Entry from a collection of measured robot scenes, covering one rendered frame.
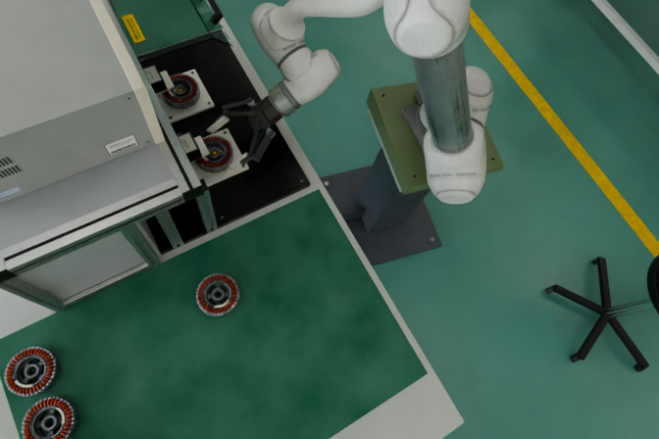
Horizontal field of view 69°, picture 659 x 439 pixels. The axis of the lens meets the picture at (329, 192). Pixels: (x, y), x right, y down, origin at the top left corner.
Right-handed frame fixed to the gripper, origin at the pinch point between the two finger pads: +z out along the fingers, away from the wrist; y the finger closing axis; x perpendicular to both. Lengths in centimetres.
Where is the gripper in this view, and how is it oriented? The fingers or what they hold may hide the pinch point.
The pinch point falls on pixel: (223, 147)
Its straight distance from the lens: 144.2
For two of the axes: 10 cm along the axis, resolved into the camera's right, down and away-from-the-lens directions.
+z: -8.0, 5.7, 1.8
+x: -3.0, -1.2, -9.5
